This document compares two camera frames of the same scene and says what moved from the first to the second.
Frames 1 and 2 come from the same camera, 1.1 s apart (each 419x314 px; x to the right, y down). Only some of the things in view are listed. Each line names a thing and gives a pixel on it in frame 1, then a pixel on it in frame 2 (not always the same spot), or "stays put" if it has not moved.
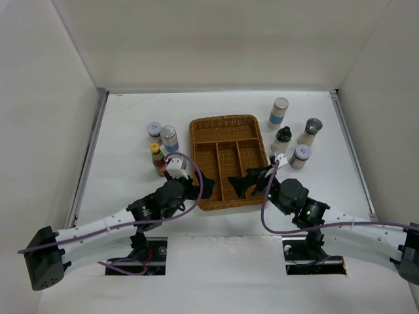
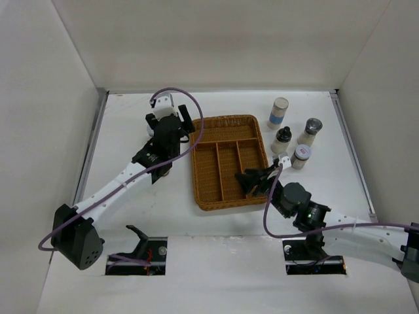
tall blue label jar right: x=277 y=112 stays put
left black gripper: x=206 y=188 → x=188 y=125
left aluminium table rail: x=103 y=97 stays put
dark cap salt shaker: x=312 y=126 stays put
